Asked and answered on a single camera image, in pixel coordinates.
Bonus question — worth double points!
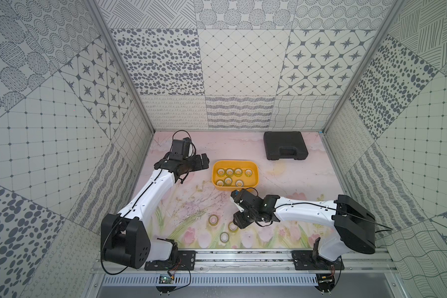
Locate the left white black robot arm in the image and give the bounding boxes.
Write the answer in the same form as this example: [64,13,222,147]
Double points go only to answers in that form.
[100,153,209,269]

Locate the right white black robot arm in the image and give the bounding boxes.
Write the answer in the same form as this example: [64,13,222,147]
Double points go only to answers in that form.
[230,189,376,262]

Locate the yellow plastic storage box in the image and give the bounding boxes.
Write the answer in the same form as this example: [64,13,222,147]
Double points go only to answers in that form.
[212,160,259,191]

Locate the black plastic tool case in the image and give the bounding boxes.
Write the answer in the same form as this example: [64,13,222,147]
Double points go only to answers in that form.
[263,131,309,160]

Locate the left green circuit board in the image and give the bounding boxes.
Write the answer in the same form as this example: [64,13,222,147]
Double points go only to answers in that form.
[156,275,176,294]

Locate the right circuit board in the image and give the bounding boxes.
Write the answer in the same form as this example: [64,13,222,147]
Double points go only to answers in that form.
[315,274,336,294]

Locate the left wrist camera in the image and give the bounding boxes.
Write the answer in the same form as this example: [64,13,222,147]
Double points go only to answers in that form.
[169,137,196,161]

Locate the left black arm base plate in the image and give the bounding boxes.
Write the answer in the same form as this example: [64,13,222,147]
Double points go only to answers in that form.
[144,250,197,271]

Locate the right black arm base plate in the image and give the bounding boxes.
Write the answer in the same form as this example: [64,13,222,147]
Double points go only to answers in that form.
[291,250,345,271]

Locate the aluminium mounting rail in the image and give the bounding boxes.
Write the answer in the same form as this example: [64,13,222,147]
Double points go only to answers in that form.
[91,247,397,274]

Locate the white slotted cable duct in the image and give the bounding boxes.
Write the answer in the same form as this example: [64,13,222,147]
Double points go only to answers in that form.
[103,273,317,287]

